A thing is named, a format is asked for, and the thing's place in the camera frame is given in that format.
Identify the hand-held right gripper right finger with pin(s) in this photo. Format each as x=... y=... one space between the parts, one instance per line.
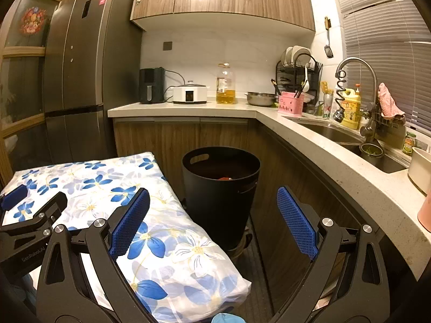
x=298 y=222

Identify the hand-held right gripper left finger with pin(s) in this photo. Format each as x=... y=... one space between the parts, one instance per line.
x=129 y=223

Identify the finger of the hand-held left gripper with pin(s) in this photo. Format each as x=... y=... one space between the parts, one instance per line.
x=15 y=194
x=50 y=205

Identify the black trash bin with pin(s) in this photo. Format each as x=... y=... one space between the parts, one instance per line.
x=215 y=208

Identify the person's right hand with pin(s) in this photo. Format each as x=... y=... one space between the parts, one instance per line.
x=227 y=319

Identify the blue floral blanket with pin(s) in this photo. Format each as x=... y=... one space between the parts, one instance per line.
x=101 y=181

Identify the steel kitchen sink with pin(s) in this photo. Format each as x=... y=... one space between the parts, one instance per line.
x=333 y=133

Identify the kitchen counter with wooden cabinets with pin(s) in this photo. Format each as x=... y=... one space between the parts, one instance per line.
x=168 y=134

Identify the sink strainer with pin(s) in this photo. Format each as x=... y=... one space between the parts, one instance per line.
x=371 y=150

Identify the pink utensil holder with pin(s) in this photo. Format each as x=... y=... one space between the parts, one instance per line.
x=290 y=104

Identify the green and white can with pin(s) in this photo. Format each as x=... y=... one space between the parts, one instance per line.
x=327 y=107

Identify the yellow detergent bottle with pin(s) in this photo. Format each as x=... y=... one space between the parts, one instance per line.
x=352 y=111

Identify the pink cup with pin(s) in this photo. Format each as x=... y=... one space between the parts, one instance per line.
x=425 y=213

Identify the steel basin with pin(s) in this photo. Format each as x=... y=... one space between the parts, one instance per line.
x=259 y=99

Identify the white pot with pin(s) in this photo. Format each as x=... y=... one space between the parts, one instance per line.
x=420 y=171

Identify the green label jar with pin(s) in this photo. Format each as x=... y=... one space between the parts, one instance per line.
x=409 y=144

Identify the grey refrigerator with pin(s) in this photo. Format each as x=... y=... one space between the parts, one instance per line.
x=91 y=74

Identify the black air fryer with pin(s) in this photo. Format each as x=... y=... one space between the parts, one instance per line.
x=151 y=85

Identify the white electric cooker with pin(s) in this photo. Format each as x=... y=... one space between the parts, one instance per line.
x=190 y=94

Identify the white ladle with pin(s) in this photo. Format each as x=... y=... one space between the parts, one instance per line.
x=305 y=79

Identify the wooden framed glass door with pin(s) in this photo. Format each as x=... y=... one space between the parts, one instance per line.
x=23 y=51

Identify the black dish rack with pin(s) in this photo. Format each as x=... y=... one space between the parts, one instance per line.
x=293 y=74

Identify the pink dish cloth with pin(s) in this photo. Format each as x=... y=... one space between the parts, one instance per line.
x=389 y=102

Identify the cooking oil bottle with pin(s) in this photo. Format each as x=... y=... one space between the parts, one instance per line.
x=226 y=89

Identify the white plate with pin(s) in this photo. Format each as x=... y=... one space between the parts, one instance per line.
x=288 y=56
x=299 y=53

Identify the steel kitchen faucet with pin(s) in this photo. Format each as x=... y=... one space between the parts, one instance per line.
x=357 y=60

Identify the hanging slotted spatula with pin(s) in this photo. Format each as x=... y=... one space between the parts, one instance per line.
x=329 y=51

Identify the flower door decal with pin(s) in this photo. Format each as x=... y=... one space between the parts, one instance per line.
x=33 y=20

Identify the window blinds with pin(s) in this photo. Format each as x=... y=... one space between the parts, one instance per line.
x=387 y=23

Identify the dark wall socket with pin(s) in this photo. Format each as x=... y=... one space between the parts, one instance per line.
x=167 y=45

